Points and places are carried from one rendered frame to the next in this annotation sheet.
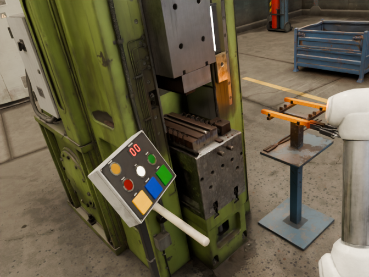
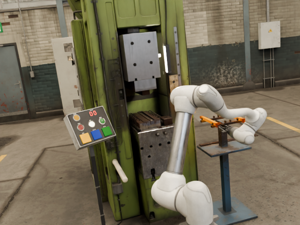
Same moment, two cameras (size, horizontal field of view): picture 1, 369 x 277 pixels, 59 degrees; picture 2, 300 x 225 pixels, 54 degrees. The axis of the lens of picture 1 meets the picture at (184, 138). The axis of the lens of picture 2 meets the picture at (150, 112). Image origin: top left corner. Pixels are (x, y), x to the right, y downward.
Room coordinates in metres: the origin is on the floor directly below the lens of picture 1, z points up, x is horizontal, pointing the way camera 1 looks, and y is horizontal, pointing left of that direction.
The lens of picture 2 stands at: (-0.80, -1.05, 1.64)
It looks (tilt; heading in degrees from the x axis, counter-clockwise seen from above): 13 degrees down; 21
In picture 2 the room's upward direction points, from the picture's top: 6 degrees counter-clockwise
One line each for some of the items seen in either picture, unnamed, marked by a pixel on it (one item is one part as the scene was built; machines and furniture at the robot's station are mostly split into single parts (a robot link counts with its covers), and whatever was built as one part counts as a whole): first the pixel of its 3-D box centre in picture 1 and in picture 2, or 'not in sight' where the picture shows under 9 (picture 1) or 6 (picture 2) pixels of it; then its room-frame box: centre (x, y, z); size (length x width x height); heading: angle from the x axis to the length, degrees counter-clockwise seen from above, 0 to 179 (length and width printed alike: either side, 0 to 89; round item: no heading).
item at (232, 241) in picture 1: (201, 214); (156, 185); (1.85, -0.03, 0.23); 0.55 x 0.37 x 0.47; 37
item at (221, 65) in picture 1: (221, 67); (173, 84); (1.93, -0.29, 1.27); 0.09 x 0.02 x 0.17; 127
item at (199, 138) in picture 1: (182, 129); (143, 119); (1.80, 0.01, 0.96); 0.42 x 0.20 x 0.09; 37
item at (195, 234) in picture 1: (179, 222); (119, 170); (1.36, 0.11, 0.62); 0.44 x 0.05 x 0.05; 37
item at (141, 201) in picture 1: (141, 202); (85, 138); (1.09, 0.22, 1.01); 0.07 x 0.05 x 0.07; 152
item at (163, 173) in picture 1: (163, 175); (106, 131); (1.26, 0.12, 1.01); 0.07 x 0.05 x 0.07; 152
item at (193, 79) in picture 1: (172, 73); (139, 82); (1.80, 0.01, 1.32); 0.42 x 0.20 x 0.10; 37
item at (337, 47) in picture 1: (339, 47); not in sight; (5.03, -2.67, 0.36); 1.20 x 0.80 x 0.72; 32
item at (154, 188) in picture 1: (153, 188); (96, 135); (1.17, 0.17, 1.01); 0.07 x 0.05 x 0.07; 152
